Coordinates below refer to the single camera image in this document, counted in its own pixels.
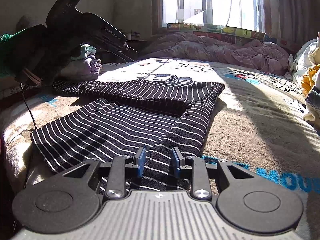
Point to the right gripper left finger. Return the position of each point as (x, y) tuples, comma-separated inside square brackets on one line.
[(122, 168)]

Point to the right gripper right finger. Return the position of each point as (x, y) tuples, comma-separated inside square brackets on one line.
[(196, 170)]

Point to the dark navy striped garment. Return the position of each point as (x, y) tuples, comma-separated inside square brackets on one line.
[(121, 117)]

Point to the green sleeve left forearm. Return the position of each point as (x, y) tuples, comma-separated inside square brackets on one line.
[(6, 55)]

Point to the light blue purple clothes pile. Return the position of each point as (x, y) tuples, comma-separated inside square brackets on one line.
[(85, 67)]

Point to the black gloved left hand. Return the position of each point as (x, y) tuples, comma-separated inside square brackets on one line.
[(42, 53)]

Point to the beige Mickey Mouse blanket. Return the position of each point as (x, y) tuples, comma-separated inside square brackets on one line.
[(257, 123)]

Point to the cream folded garment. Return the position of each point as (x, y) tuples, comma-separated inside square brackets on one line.
[(311, 115)]

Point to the pink quilted comforter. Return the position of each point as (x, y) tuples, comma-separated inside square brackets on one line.
[(265, 56)]

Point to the folded blue denim jeans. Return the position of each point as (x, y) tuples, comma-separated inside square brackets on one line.
[(313, 98)]

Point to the colourful alphabet foam mat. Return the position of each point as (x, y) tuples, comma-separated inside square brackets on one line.
[(232, 35)]

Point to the yellow folded garment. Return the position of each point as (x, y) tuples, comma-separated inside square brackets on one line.
[(309, 79)]

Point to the white purple folded garment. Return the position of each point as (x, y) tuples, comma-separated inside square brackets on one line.
[(305, 58)]

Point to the grey striped curtain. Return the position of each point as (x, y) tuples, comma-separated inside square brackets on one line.
[(292, 20)]

